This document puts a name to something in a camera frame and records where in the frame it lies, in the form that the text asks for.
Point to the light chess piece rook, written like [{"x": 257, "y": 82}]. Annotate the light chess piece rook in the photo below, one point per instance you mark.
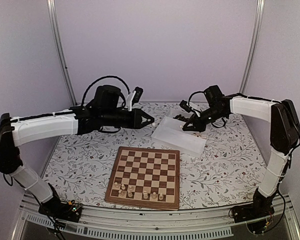
[{"x": 129, "y": 194}]

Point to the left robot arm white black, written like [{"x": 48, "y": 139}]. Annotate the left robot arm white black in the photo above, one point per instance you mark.
[{"x": 17, "y": 131}]

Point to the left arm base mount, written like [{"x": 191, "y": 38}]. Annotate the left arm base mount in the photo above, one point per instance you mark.
[{"x": 63, "y": 210}]

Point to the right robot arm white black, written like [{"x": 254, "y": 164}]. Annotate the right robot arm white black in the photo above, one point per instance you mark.
[{"x": 284, "y": 132}]

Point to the front aluminium rail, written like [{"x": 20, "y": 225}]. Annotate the front aluminium rail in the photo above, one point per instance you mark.
[{"x": 216, "y": 223}]

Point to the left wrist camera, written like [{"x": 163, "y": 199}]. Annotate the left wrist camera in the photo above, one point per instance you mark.
[{"x": 133, "y": 98}]

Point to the left aluminium frame post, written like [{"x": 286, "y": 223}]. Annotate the left aluminium frame post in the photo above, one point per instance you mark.
[{"x": 51, "y": 7}]

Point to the floral patterned table mat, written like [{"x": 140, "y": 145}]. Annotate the floral patterned table mat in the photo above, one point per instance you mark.
[{"x": 227, "y": 172}]

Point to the white plastic divided tray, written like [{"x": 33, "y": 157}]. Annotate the white plastic divided tray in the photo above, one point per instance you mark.
[{"x": 167, "y": 133}]

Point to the light chess queen piece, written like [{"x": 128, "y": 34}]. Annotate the light chess queen piece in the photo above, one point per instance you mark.
[{"x": 145, "y": 195}]

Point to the right aluminium frame post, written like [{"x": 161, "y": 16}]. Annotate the right aluminium frame post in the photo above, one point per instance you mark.
[{"x": 257, "y": 24}]

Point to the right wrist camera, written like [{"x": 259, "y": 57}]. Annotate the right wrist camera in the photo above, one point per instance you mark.
[{"x": 186, "y": 106}]

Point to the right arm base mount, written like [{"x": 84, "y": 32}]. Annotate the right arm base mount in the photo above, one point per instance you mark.
[{"x": 255, "y": 212}]

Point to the light chess knight piece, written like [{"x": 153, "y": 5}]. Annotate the light chess knight piece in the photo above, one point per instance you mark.
[{"x": 121, "y": 192}]

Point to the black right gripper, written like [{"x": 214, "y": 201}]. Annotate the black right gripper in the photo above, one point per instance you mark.
[{"x": 199, "y": 127}]

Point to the light chess piece bishop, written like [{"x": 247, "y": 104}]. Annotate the light chess piece bishop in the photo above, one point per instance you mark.
[{"x": 154, "y": 195}]

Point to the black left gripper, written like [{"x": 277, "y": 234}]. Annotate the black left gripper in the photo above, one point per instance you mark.
[{"x": 137, "y": 120}]

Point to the pile of dark chess pieces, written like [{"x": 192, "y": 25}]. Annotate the pile of dark chess pieces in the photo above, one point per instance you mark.
[{"x": 180, "y": 117}]

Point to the wooden chess board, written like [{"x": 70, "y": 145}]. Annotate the wooden chess board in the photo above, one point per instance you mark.
[{"x": 151, "y": 170}]

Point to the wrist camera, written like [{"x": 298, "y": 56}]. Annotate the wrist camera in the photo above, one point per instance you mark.
[
  {"x": 186, "y": 106},
  {"x": 133, "y": 98}
]

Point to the aluminium frame post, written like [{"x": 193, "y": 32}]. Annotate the aluminium frame post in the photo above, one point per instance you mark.
[
  {"x": 257, "y": 24},
  {"x": 51, "y": 7}
]

